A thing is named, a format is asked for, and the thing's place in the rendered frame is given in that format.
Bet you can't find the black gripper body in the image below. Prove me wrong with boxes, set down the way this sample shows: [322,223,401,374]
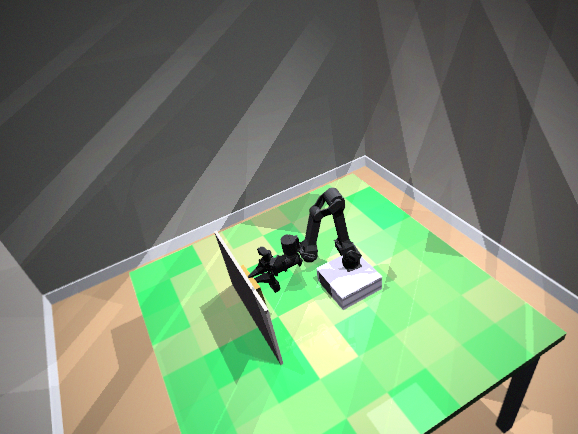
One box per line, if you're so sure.
[257,247,289,293]

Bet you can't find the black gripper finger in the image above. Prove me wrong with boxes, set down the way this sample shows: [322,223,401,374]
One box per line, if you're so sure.
[248,259,267,278]
[254,273,271,285]

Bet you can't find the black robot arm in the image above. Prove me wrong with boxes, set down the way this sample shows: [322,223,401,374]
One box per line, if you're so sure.
[280,187,362,272]

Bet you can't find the yellow picture frame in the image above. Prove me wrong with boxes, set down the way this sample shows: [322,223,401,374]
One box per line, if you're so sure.
[240,265,267,307]

